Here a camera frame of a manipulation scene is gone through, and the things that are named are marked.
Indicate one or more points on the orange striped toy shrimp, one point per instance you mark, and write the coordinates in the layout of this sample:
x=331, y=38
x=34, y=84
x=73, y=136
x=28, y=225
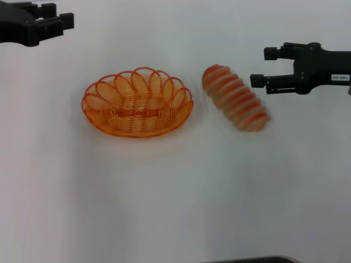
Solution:
x=233, y=96

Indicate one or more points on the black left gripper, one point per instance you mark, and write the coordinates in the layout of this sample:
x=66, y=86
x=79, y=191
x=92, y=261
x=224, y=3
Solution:
x=13, y=24

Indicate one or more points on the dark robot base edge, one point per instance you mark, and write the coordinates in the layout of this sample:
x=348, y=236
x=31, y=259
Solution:
x=252, y=260

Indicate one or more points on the orange woven plastic basket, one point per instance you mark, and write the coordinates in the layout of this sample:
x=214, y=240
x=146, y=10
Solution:
x=137, y=120

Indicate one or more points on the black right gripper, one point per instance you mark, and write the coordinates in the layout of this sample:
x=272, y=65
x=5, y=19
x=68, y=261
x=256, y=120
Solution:
x=315, y=68

